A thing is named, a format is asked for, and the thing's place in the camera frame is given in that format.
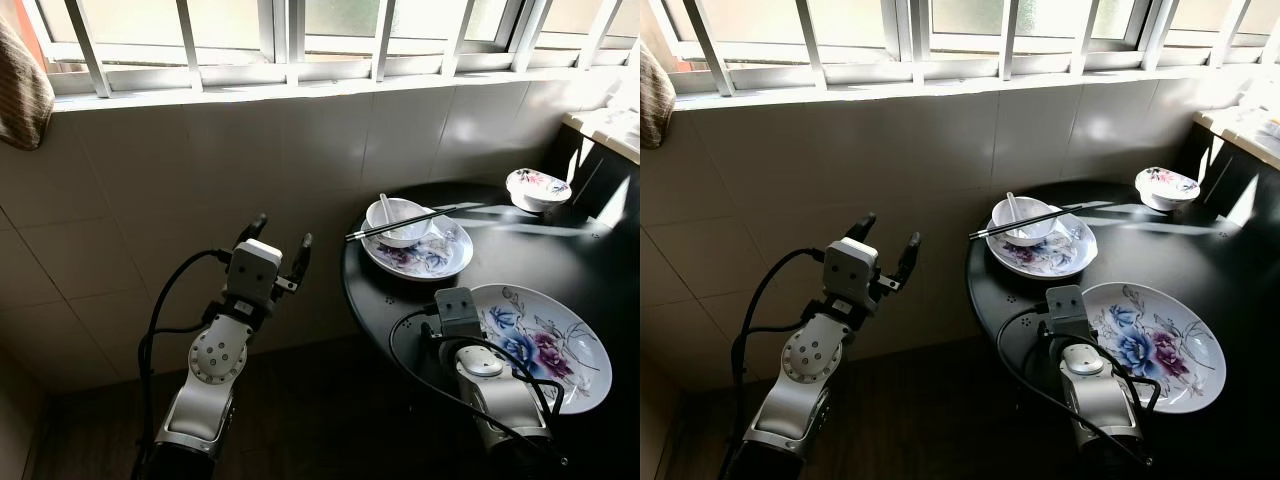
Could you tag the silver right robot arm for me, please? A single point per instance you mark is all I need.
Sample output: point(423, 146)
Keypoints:
point(500, 400)
point(1100, 400)

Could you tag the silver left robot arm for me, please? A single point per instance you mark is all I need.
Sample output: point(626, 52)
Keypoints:
point(815, 355)
point(215, 355)

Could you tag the white ceramic spoon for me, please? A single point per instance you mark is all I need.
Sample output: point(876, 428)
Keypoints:
point(1011, 203)
point(385, 205)

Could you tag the white ceramic bowl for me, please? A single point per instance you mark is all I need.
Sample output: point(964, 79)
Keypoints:
point(1030, 237)
point(405, 238)

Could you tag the small floral plate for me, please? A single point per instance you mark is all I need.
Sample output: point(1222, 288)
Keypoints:
point(1065, 258)
point(440, 260)

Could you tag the white barred window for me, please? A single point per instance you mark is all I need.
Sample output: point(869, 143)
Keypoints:
point(250, 72)
point(880, 72)

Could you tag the brown striped towel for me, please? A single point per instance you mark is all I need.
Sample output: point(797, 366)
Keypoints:
point(22, 95)
point(655, 100)

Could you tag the small floral bowl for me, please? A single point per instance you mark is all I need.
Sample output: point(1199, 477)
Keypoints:
point(1168, 184)
point(540, 185)

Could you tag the round black table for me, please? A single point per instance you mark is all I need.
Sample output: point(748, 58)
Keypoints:
point(600, 270)
point(1230, 270)

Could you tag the large floral plate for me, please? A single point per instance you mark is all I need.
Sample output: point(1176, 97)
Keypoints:
point(560, 340)
point(1180, 340)

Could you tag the black cabinet with pale top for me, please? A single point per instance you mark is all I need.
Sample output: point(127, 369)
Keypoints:
point(1245, 130)
point(610, 130)

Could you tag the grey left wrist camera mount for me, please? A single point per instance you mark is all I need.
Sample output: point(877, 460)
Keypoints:
point(855, 268)
point(255, 268)

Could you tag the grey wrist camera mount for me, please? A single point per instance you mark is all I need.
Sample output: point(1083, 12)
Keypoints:
point(1068, 312)
point(855, 268)
point(255, 268)
point(458, 312)

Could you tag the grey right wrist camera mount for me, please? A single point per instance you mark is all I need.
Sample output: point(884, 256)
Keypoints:
point(1068, 312)
point(458, 312)

